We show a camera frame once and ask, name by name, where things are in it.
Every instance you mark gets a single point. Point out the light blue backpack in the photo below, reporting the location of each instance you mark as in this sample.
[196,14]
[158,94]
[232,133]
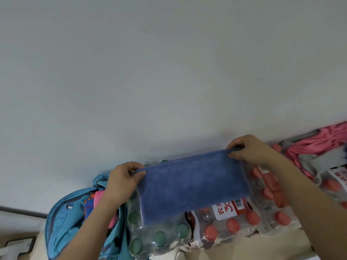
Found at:
[62,222]

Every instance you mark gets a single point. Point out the white leg machine frame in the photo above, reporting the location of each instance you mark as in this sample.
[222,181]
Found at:
[16,247]

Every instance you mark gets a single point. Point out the person's right forearm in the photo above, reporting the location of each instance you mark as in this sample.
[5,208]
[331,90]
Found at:
[311,205]

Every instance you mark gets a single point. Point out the person's right hand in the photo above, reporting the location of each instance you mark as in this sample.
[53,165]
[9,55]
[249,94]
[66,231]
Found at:
[252,151]

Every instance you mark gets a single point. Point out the stack of water bottle packs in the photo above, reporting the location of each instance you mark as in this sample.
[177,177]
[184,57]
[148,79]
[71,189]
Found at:
[230,222]

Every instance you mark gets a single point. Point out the blue t-shirt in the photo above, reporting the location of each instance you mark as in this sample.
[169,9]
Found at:
[87,209]

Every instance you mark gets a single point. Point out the person's left forearm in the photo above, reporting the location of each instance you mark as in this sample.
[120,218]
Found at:
[89,232]

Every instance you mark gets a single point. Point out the grey-blue towel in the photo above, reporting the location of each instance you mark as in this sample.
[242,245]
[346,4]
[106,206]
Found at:
[189,184]

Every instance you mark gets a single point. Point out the person's left hand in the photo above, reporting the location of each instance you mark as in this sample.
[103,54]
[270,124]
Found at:
[122,184]

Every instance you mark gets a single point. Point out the orange t-shirt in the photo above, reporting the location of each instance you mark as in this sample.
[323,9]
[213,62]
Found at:
[89,199]

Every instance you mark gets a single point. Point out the white panel leaning on wall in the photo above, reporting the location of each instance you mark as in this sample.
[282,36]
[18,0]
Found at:
[19,216]

